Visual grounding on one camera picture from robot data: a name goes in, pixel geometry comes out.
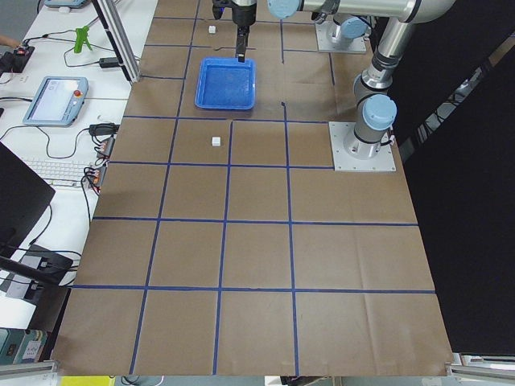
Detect teach pendant tablet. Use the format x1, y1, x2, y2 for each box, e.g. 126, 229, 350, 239
23, 76, 89, 127

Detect green grabber tool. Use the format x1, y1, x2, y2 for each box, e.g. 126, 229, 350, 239
73, 25, 93, 54

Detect black power adapter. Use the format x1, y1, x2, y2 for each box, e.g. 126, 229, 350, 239
98, 57, 120, 68

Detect black monitor stand base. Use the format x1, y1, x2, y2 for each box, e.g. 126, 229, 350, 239
1, 245, 73, 285

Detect aluminium frame post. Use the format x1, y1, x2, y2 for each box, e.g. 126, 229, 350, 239
92, 0, 141, 84

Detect white keyboard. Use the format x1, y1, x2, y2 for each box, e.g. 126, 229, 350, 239
22, 158, 99, 188

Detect black monitor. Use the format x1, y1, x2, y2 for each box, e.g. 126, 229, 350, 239
0, 144, 55, 258

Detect blue plastic tray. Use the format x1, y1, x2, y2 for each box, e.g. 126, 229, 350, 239
195, 57, 256, 110

